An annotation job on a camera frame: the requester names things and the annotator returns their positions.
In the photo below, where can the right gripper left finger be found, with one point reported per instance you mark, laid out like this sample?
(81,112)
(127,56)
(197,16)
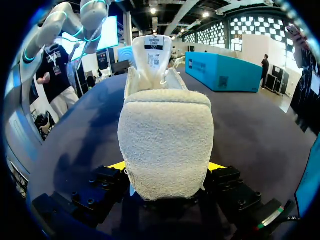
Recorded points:
(100,190)

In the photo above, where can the teal box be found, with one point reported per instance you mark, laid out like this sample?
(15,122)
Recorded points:
(225,70)

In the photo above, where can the person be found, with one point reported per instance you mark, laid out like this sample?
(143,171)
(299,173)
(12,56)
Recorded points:
(306,82)
(265,68)
(56,75)

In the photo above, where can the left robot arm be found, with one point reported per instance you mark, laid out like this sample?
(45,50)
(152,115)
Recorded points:
(53,23)

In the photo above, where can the white fleece shoe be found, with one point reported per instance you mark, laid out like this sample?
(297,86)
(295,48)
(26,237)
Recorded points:
(166,140)

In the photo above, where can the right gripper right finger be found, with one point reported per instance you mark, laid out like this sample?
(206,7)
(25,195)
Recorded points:
(232,186)

